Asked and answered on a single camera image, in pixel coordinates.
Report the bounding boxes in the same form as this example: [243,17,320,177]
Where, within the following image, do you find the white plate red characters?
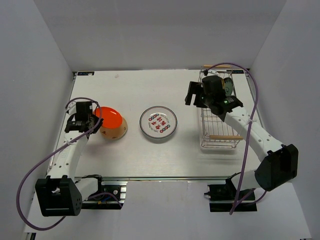
[139,106,178,140]

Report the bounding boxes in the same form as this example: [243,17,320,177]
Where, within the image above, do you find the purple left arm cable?
[16,97,123,230]

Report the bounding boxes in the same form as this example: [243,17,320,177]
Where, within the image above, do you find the metal wire dish rack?
[198,64,244,151]

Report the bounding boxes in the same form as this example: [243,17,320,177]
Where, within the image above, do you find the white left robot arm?
[35,101,106,217]

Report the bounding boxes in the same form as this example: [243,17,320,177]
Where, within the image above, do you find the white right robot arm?
[185,75,299,200]

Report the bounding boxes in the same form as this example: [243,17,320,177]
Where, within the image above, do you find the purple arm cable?
[16,97,123,230]
[203,62,260,216]

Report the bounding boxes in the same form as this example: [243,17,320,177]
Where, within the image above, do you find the cream beige plate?
[99,117,128,140]

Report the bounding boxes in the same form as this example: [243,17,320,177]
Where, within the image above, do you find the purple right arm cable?
[203,62,260,216]

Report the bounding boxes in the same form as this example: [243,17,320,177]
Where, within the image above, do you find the orange plastic plate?
[93,106,123,129]

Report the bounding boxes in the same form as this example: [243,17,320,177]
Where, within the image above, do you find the brown yellow patterned plate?
[220,78,225,91]

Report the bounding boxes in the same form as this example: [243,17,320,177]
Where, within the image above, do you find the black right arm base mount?
[204,173,257,213]

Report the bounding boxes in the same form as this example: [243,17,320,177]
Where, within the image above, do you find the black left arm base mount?
[75,174,127,210]

